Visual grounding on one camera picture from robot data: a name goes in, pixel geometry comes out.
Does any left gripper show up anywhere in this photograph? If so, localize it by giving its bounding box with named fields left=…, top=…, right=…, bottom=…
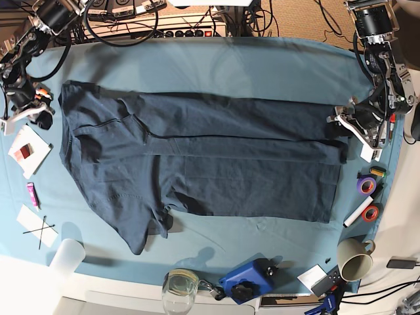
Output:
left=326, top=102, right=383, bottom=138

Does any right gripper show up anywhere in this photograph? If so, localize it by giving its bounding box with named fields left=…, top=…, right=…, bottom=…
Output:
left=6, top=80, right=53, bottom=130

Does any dark blue T-shirt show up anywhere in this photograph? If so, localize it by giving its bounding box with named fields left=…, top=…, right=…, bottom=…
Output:
left=58, top=81, right=348, bottom=255

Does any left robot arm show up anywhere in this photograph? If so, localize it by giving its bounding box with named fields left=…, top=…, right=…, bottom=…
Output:
left=327, top=1, right=419, bottom=146

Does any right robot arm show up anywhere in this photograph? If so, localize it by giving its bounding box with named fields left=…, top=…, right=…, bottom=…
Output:
left=1, top=1, right=87, bottom=135

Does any orange black utility knife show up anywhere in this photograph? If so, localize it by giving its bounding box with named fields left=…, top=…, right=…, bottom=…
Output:
left=33, top=83, right=53, bottom=105

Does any white box with red swatch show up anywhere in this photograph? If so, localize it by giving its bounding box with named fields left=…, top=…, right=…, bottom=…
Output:
left=8, top=125, right=52, bottom=179

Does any red screwdriver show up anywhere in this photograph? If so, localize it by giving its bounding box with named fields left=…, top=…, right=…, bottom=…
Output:
left=388, top=114, right=396, bottom=143

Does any yellow green battery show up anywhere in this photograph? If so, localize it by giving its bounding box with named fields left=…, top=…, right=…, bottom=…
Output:
left=369, top=167, right=387, bottom=178

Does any purple tape roll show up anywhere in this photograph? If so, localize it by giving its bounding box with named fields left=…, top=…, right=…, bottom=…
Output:
left=356, top=177, right=377, bottom=196

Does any pink glue tube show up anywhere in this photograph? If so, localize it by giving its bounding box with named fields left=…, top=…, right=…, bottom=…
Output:
left=26, top=182, right=40, bottom=212

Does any white marker pen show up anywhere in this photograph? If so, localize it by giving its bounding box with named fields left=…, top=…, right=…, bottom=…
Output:
left=343, top=196, right=373, bottom=228

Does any red tape roll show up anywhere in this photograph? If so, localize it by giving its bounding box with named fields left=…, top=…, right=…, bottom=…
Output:
left=362, top=205, right=380, bottom=222

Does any white paper card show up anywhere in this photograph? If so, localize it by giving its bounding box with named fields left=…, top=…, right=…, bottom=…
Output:
left=16, top=205, right=58, bottom=247

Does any beige ceramic mug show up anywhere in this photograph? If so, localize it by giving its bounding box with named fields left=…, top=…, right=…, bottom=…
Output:
left=337, top=238, right=376, bottom=282

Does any frosted plastic cup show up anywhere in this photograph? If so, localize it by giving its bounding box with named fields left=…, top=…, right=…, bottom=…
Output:
left=49, top=239, right=86, bottom=279

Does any white business card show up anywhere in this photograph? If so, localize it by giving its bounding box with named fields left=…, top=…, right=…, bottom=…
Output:
left=297, top=264, right=327, bottom=291

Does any grey remote control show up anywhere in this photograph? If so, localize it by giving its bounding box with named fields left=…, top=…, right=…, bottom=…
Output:
left=311, top=265, right=342, bottom=297

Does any blue clamp device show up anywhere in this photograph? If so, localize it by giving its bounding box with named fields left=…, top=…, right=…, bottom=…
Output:
left=219, top=258, right=278, bottom=305

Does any white power strip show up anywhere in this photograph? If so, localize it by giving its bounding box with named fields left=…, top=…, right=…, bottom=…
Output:
left=89, top=12, right=228, bottom=39

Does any silver padlock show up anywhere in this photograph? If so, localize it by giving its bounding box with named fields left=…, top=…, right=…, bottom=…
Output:
left=199, top=279, right=226, bottom=301

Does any clear drinking glass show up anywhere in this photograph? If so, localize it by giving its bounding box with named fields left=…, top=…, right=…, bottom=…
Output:
left=161, top=268, right=200, bottom=314

